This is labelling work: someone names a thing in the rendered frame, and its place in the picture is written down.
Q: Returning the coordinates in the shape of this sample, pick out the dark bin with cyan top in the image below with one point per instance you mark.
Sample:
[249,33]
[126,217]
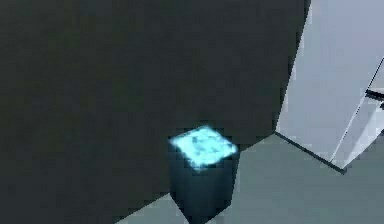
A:
[203,173]

